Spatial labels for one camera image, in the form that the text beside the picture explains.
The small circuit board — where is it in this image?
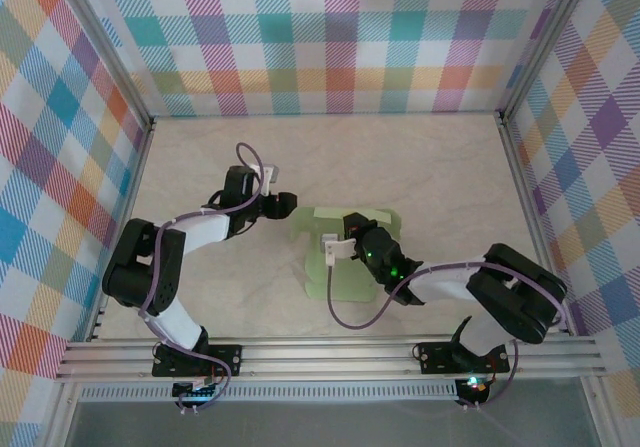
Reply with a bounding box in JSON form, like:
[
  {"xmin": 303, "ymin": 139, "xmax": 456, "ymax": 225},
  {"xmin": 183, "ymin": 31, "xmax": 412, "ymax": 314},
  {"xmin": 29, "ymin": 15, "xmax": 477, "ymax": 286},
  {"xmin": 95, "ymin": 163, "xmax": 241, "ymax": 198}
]
[{"xmin": 455, "ymin": 375, "xmax": 490, "ymax": 404}]

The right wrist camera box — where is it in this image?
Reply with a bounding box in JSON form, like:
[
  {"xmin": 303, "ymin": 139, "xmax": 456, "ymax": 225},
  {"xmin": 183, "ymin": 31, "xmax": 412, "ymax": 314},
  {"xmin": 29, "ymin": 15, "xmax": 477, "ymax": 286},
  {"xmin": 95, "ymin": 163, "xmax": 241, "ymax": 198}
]
[{"xmin": 323, "ymin": 233, "xmax": 357, "ymax": 268}]

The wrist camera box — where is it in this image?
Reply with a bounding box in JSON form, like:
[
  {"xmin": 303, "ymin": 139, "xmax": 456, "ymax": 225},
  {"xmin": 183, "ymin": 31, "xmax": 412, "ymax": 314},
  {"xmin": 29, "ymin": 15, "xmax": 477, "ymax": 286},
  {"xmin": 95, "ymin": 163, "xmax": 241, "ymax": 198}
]
[
  {"xmin": 323, "ymin": 233, "xmax": 357, "ymax": 268},
  {"xmin": 251, "ymin": 163, "xmax": 281, "ymax": 196}
]

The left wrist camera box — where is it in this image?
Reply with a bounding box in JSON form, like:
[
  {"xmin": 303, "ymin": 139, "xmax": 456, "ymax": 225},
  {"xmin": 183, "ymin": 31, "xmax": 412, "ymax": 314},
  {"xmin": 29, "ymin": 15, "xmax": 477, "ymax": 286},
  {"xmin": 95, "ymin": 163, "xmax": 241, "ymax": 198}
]
[{"xmin": 251, "ymin": 163, "xmax": 281, "ymax": 196}]

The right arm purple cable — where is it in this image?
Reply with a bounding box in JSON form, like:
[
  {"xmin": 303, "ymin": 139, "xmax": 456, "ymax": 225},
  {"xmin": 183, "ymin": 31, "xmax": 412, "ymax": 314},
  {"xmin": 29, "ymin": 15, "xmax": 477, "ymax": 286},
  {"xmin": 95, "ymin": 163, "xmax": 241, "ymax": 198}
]
[{"xmin": 326, "ymin": 259, "xmax": 522, "ymax": 411}]

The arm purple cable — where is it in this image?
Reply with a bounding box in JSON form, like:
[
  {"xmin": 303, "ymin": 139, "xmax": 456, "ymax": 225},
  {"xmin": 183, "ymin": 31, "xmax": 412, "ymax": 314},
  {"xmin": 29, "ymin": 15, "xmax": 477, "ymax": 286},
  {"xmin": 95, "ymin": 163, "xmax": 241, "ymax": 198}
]
[
  {"xmin": 326, "ymin": 259, "xmax": 522, "ymax": 411},
  {"xmin": 137, "ymin": 141, "xmax": 266, "ymax": 416}
]

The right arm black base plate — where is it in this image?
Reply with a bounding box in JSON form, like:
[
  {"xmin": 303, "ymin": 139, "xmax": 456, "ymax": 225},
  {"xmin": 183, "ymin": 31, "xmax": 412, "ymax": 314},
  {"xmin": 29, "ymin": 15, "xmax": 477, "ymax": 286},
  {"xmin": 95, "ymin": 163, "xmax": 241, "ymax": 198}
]
[{"xmin": 418, "ymin": 340, "xmax": 511, "ymax": 374}]

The aluminium frame side rail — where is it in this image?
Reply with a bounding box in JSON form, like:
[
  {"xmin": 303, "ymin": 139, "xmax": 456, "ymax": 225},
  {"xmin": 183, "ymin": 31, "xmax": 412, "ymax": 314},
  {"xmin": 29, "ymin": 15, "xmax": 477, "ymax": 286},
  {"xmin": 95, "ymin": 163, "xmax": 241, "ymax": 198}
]
[
  {"xmin": 495, "ymin": 111, "xmax": 579, "ymax": 338},
  {"xmin": 85, "ymin": 119, "xmax": 157, "ymax": 343}
]

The wide aluminium mounting rail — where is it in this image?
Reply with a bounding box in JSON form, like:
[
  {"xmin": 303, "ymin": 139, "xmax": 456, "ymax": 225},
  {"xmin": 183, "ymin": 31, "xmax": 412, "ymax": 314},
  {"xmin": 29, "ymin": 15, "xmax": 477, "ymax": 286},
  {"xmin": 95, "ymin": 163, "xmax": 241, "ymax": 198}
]
[{"xmin": 54, "ymin": 335, "xmax": 606, "ymax": 382}]

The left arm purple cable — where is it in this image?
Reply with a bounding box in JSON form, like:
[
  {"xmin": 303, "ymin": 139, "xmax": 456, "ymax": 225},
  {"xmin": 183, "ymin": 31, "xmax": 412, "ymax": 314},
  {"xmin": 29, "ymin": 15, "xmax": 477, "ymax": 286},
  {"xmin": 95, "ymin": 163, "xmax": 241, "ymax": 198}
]
[{"xmin": 137, "ymin": 141, "xmax": 266, "ymax": 416}]

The slotted grey cable duct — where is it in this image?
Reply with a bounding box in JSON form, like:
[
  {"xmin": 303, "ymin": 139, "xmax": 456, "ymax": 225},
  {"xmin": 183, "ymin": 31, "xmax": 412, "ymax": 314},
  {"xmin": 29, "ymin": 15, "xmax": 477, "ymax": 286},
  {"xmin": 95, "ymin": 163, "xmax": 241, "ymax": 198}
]
[{"xmin": 77, "ymin": 384, "xmax": 461, "ymax": 402}]

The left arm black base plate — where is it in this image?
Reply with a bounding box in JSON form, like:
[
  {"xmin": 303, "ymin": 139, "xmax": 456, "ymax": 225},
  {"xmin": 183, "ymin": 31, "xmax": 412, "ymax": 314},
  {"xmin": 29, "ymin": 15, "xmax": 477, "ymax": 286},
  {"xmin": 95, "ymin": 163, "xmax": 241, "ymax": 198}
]
[{"xmin": 151, "ymin": 342, "xmax": 244, "ymax": 377}]

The aluminium frame post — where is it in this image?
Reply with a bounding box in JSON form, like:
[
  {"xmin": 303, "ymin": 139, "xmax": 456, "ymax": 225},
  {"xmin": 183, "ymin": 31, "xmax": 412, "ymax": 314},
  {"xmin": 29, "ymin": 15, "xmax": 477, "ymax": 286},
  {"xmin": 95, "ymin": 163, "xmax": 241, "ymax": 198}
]
[
  {"xmin": 494, "ymin": 0, "xmax": 601, "ymax": 126},
  {"xmin": 52, "ymin": 0, "xmax": 156, "ymax": 133}
]

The aluminium frame leg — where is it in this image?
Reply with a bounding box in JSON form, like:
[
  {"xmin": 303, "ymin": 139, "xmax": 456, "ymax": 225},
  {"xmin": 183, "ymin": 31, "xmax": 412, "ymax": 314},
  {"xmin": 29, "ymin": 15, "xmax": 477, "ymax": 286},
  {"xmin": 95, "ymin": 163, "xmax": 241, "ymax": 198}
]
[
  {"xmin": 579, "ymin": 374, "xmax": 619, "ymax": 447},
  {"xmin": 42, "ymin": 381, "xmax": 84, "ymax": 447}
]

